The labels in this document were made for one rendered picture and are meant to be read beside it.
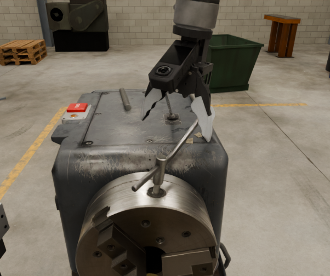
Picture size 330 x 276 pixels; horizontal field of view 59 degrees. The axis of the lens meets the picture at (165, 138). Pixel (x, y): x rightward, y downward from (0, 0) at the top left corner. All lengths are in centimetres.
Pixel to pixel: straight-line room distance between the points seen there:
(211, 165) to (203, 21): 37
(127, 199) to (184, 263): 18
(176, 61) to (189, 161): 31
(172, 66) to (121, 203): 29
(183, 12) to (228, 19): 1022
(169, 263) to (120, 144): 32
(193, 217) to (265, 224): 189
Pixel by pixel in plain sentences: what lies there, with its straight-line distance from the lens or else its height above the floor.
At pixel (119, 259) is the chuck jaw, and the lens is 61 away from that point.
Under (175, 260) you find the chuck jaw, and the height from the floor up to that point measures 111.
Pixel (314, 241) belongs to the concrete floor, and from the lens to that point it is 249.
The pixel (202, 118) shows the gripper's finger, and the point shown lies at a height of 140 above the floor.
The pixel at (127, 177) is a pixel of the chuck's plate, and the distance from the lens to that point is 68.
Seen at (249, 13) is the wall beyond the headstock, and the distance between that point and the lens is 1091.
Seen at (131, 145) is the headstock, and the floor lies 125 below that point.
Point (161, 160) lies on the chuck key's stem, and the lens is 57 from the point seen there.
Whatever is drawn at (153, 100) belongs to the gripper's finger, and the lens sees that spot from 58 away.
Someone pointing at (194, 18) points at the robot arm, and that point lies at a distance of 52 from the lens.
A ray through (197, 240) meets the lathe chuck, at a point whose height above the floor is 114.
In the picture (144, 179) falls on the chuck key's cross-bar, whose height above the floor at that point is 131.
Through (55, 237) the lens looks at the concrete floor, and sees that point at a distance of 240.
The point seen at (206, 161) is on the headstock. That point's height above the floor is 123.
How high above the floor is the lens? 161
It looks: 27 degrees down
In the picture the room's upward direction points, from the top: straight up
